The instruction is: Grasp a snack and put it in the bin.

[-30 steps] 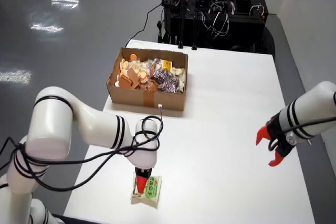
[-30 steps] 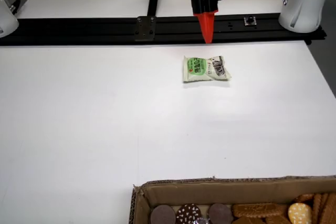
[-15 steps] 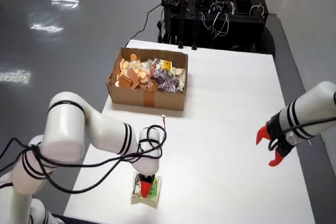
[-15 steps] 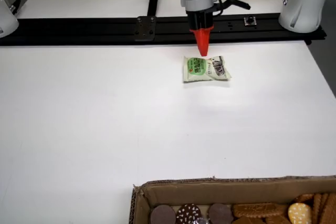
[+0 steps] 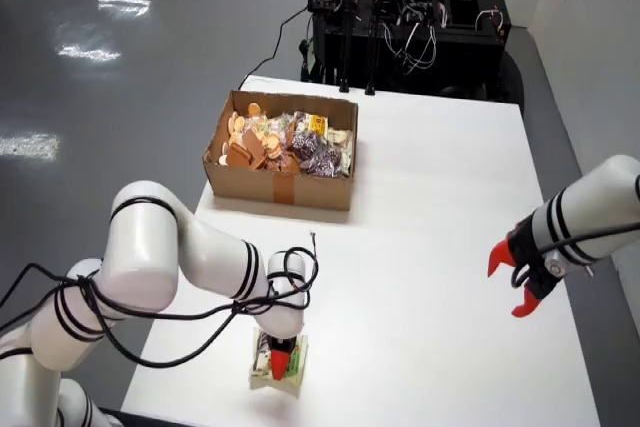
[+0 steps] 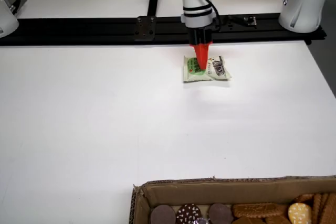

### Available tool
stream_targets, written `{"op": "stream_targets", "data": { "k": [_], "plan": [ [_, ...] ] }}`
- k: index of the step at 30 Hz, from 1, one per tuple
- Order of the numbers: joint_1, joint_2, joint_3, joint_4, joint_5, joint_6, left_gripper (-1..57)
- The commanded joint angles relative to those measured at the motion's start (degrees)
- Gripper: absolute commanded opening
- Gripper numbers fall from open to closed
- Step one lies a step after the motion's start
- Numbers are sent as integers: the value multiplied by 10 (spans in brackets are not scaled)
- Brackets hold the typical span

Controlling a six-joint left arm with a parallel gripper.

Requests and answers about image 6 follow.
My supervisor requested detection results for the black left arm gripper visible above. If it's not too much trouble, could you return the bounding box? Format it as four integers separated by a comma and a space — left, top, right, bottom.
187, 26, 213, 69

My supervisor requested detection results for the green white snack packet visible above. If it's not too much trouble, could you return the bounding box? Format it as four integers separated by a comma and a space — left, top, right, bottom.
183, 55, 233, 83

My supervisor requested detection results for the black push button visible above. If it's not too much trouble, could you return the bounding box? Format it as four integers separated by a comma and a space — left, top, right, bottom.
243, 16, 257, 27

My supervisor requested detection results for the brown cardboard box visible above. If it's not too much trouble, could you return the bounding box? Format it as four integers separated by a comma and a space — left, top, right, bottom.
131, 175, 336, 224

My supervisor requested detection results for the dark brown round cookie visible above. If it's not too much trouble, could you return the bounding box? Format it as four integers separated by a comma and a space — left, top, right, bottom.
150, 205, 176, 224
208, 202, 234, 223

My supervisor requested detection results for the chocolate sprinkle round cookie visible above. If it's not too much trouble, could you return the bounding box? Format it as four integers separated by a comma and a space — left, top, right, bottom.
175, 203, 203, 224

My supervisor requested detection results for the yellow sprinkled round cookie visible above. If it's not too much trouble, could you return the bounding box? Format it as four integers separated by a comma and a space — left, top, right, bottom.
288, 202, 313, 224

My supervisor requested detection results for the ridged orange wafer biscuit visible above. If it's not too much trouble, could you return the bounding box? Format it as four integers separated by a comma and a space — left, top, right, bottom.
312, 193, 323, 224
321, 193, 336, 224

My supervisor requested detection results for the black left arm cable bundle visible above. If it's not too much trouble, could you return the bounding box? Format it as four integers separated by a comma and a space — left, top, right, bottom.
182, 0, 221, 30

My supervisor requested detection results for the grey metal bracket plate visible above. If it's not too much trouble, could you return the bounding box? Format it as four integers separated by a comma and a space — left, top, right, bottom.
135, 16, 157, 41

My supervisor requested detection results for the black aluminium rail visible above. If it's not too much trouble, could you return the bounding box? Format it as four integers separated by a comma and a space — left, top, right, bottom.
0, 13, 328, 46

